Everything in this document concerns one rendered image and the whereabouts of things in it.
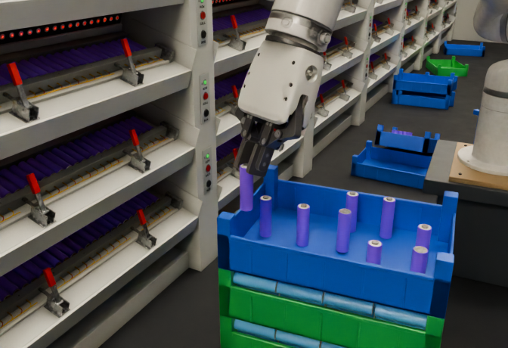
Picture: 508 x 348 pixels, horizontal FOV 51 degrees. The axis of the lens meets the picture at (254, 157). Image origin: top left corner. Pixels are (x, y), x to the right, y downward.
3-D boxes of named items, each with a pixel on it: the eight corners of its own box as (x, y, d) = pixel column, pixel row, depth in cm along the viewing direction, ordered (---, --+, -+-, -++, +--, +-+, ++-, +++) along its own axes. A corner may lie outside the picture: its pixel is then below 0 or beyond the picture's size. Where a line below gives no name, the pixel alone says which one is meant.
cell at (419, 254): (427, 254, 64) (421, 299, 66) (429, 247, 66) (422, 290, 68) (412, 251, 65) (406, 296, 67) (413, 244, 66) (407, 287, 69)
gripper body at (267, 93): (342, 53, 67) (312, 136, 68) (288, 42, 75) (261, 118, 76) (305, 33, 62) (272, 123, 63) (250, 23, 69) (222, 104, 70)
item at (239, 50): (304, 42, 182) (317, 3, 175) (209, 79, 132) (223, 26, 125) (254, 20, 188) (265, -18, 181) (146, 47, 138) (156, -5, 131)
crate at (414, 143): (390, 144, 233) (393, 126, 232) (437, 152, 224) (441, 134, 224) (373, 144, 206) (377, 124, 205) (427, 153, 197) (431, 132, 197)
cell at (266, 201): (273, 232, 82) (274, 194, 79) (269, 238, 80) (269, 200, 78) (261, 231, 82) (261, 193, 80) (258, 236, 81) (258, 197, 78)
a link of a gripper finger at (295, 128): (317, 124, 64) (285, 149, 67) (297, 76, 68) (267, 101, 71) (311, 122, 63) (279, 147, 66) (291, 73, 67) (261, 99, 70)
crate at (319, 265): (451, 239, 81) (459, 191, 78) (444, 320, 63) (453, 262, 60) (267, 206, 91) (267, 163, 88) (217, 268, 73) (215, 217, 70)
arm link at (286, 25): (347, 38, 68) (339, 60, 68) (299, 30, 74) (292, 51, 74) (305, 14, 62) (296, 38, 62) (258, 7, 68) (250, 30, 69)
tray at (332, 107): (357, 100, 253) (368, 74, 246) (310, 138, 203) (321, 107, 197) (320, 83, 259) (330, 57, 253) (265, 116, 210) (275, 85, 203)
